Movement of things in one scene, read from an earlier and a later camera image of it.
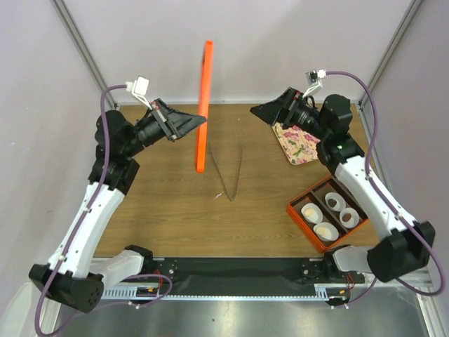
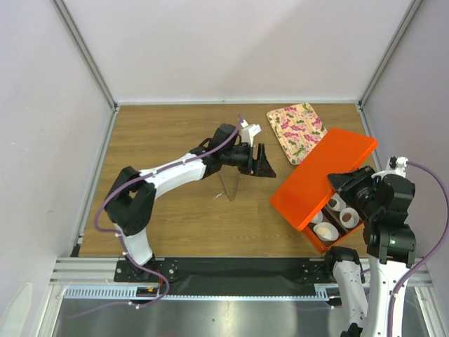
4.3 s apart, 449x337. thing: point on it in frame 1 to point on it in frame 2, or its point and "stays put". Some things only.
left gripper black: (177, 123) to (259, 167)
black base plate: (172, 273) stays put
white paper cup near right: (326, 232) stays put
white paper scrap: (218, 195) stays put
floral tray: (298, 147) stays put
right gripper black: (282, 109) to (346, 181)
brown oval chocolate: (346, 217) stays put
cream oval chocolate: (322, 230) stays put
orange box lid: (205, 102) to (309, 189)
